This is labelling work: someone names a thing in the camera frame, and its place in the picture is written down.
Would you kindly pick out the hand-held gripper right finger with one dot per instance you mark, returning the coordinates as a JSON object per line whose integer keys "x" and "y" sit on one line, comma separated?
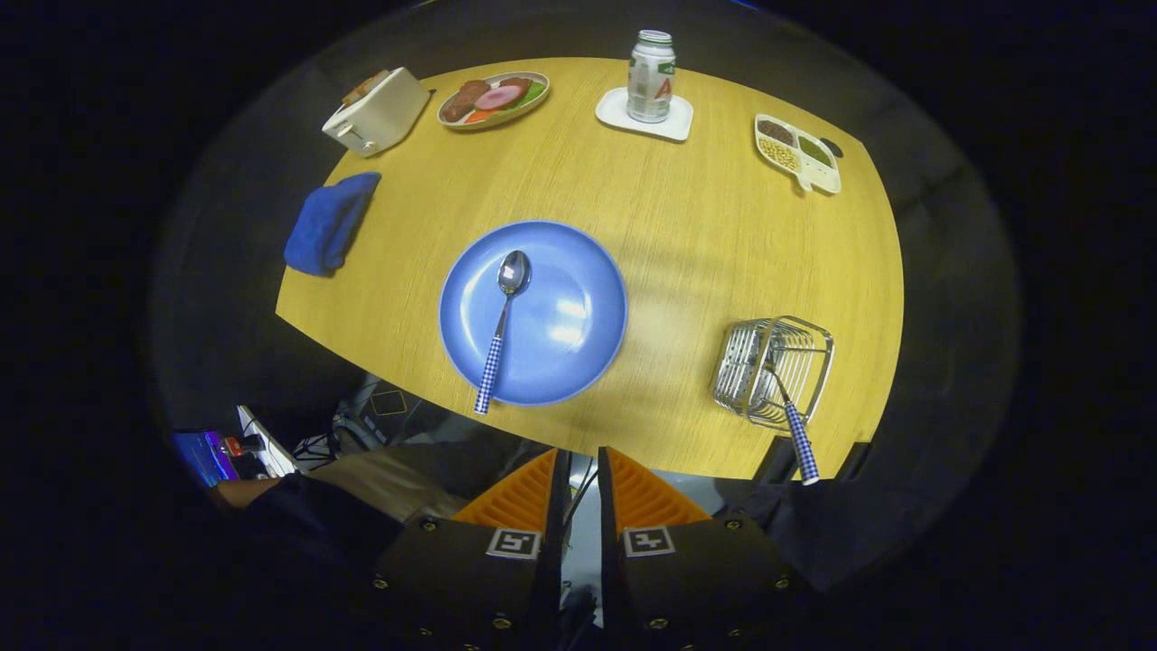
{"x": 610, "y": 506}

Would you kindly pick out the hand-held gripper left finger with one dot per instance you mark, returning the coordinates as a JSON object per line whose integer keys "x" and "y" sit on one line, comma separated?
{"x": 556, "y": 506}

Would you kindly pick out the person's beige trousers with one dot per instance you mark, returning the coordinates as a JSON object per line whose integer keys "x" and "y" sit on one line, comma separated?
{"x": 407, "y": 479}

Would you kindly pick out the black square box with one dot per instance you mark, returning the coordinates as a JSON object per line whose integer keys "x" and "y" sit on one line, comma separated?
{"x": 389, "y": 402}

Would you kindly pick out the blue round plate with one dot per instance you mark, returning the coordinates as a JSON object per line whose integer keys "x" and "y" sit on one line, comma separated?
{"x": 569, "y": 307}

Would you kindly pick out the black table leg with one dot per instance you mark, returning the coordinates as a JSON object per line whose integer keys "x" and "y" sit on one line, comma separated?
{"x": 854, "y": 459}

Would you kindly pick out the white power strip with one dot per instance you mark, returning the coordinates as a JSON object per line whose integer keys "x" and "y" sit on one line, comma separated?
{"x": 267, "y": 443}

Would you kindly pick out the phone with lit screen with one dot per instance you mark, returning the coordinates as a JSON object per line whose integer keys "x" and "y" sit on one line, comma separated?
{"x": 203, "y": 457}

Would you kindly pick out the folded blue cloth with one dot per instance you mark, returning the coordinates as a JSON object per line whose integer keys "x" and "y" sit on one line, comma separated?
{"x": 325, "y": 226}

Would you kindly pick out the white square coaster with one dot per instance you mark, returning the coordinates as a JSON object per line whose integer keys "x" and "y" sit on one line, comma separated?
{"x": 615, "y": 110}

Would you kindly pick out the white divided dish with beans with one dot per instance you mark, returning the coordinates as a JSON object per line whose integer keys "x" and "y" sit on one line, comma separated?
{"x": 777, "y": 131}

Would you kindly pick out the oval plate of toy food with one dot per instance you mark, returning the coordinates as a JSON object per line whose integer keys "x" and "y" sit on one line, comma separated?
{"x": 493, "y": 98}

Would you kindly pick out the black round table grommet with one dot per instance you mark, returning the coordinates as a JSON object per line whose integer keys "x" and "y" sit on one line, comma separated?
{"x": 832, "y": 147}

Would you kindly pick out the white drink bottle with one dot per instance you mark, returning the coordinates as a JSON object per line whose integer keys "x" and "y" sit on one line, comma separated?
{"x": 649, "y": 81}

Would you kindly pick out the white toaster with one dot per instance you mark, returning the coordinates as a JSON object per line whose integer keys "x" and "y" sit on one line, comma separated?
{"x": 384, "y": 113}

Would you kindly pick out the brown toast slices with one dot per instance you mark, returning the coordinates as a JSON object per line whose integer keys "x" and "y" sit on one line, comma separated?
{"x": 362, "y": 88}

